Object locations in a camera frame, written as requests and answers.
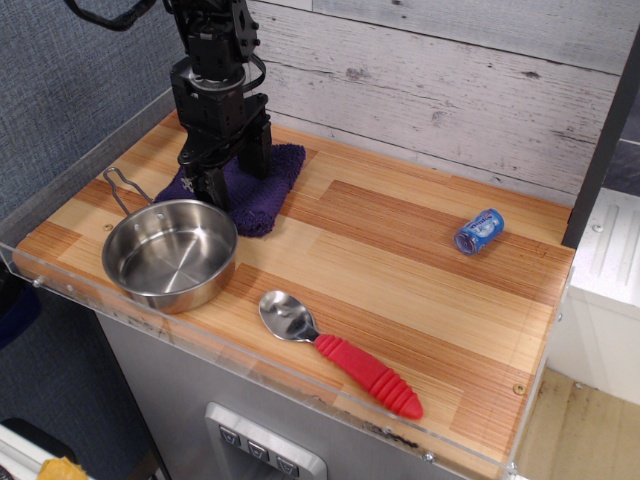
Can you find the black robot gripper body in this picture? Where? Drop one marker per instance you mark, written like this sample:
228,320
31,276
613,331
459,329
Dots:
216,114

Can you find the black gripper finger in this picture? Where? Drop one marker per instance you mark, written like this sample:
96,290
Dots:
215,189
254,157

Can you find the purple cloth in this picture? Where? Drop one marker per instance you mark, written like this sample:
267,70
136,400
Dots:
254,203

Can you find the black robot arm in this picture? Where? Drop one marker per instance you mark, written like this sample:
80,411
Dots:
218,36

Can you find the silver steel pan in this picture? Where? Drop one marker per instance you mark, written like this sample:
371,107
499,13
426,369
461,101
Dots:
172,256

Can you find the silver toy kitchen cabinet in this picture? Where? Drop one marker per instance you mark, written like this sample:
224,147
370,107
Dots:
173,388

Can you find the blue mint gum container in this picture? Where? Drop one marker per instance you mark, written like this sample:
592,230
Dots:
479,232

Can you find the silver dispenser button panel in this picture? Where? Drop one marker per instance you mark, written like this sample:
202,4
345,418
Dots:
267,453

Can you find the white cabinet at right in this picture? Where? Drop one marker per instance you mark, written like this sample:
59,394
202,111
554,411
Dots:
596,339

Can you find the spoon with red handle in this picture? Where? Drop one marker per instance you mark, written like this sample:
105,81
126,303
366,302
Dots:
290,320

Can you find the clear acrylic guard rail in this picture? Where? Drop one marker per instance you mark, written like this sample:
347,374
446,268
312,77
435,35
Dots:
366,242

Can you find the dark grey right post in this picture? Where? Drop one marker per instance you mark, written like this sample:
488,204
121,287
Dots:
614,124

